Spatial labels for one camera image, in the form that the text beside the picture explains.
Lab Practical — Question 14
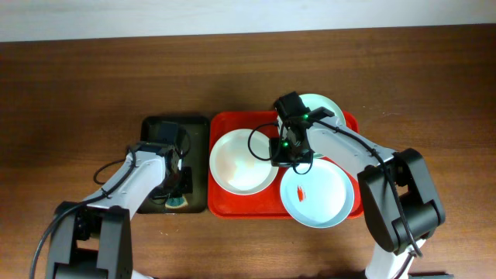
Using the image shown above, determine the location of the green yellow sponge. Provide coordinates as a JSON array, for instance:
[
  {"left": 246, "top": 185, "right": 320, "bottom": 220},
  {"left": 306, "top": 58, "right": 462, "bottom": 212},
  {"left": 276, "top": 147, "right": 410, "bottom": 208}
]
[{"left": 164, "top": 196, "right": 188, "bottom": 209}]

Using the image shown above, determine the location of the white plate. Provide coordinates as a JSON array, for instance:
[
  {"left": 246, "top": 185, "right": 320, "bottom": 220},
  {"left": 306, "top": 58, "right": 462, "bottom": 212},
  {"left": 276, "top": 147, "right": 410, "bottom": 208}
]
[{"left": 209, "top": 129, "right": 278, "bottom": 195}]

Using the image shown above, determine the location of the light blue plate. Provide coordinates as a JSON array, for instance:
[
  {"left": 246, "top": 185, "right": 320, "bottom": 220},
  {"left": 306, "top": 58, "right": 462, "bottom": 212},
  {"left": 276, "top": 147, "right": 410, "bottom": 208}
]
[{"left": 280, "top": 159, "right": 355, "bottom": 229}]

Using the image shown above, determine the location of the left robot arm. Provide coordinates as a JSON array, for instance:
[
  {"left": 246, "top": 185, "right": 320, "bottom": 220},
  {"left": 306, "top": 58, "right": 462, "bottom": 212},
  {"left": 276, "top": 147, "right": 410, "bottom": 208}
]
[{"left": 42, "top": 121, "right": 191, "bottom": 278}]

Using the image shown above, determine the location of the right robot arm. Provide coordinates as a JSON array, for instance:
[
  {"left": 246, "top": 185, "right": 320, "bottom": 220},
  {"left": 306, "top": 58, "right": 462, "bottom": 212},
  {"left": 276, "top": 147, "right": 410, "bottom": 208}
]
[{"left": 269, "top": 92, "right": 446, "bottom": 278}]

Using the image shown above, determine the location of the black plastic tray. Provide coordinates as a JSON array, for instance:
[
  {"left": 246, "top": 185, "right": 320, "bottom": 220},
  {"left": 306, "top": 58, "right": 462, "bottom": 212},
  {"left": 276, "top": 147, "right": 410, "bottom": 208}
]
[{"left": 138, "top": 115, "right": 209, "bottom": 214}]

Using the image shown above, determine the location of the red plastic tray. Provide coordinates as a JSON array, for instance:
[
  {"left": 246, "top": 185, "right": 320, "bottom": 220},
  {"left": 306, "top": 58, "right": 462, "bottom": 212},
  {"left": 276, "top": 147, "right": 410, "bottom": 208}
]
[{"left": 207, "top": 111, "right": 365, "bottom": 220}]

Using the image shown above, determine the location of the pale green plate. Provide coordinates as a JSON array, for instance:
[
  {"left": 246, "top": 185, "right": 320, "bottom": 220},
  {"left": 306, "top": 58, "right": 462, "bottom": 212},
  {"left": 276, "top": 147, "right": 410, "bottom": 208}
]
[{"left": 299, "top": 94, "right": 346, "bottom": 129}]

